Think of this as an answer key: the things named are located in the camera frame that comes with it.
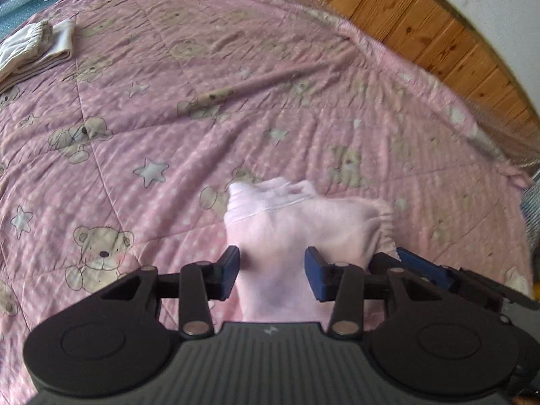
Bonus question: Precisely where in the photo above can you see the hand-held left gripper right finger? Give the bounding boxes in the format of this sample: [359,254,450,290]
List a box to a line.
[304,246,443,340]

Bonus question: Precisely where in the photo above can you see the pink bear print blanket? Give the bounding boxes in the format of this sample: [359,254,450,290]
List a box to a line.
[0,0,534,393]

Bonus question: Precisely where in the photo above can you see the green textured bed cover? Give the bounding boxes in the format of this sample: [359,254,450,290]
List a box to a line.
[0,0,102,36]

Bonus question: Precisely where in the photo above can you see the pink pants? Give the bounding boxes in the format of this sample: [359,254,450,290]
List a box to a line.
[223,178,401,332]

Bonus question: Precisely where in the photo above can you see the cream white pants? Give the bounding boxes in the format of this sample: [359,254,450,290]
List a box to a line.
[0,19,77,87]

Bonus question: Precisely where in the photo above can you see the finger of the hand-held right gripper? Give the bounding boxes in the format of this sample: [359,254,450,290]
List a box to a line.
[397,247,532,304]
[368,252,403,277]

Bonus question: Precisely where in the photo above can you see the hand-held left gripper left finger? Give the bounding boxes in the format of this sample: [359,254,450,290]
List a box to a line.
[99,245,241,340]

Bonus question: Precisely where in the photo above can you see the wooden headboard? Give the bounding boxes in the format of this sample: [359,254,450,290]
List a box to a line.
[274,0,540,144]

